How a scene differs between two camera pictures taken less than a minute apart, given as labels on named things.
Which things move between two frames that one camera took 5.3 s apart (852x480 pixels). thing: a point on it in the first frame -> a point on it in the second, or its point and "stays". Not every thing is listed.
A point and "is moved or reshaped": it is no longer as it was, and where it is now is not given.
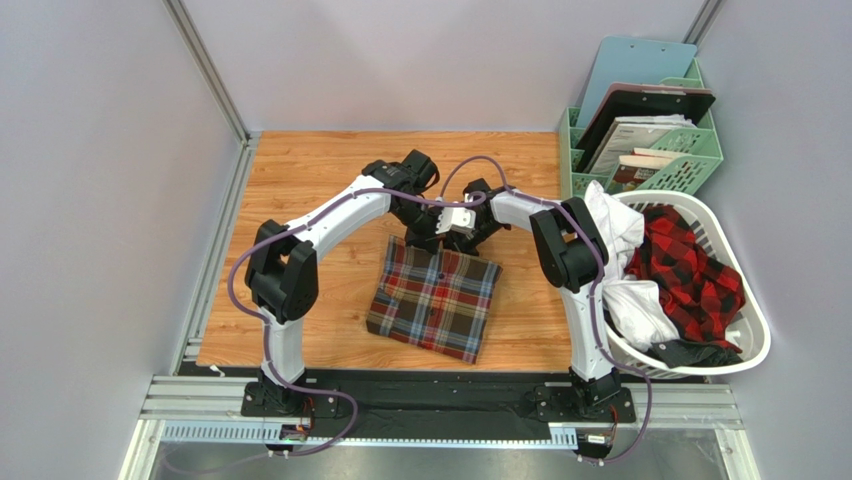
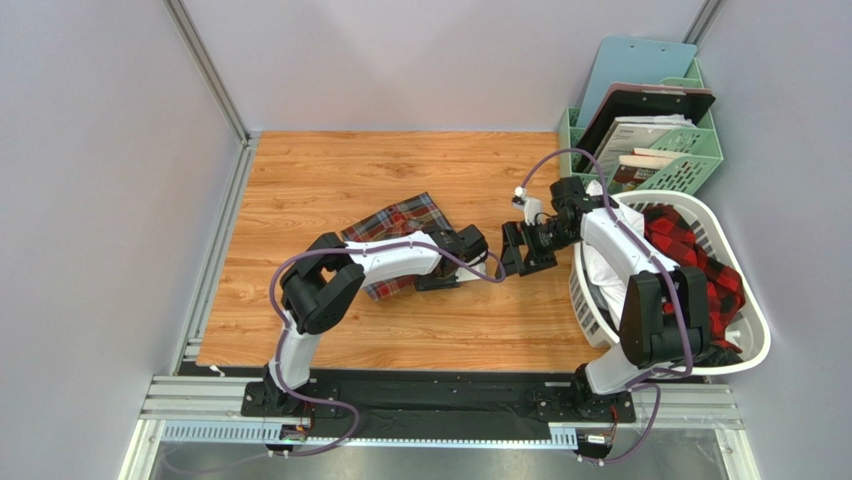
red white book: (632, 172) stays
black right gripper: (467, 240) -> (527, 247)
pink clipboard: (651, 88) stays
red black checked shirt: (704, 298) stays
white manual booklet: (630, 132) stays
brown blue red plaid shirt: (437, 300) is moved or reshaped
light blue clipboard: (633, 61) stays
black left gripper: (428, 240) -> (427, 283)
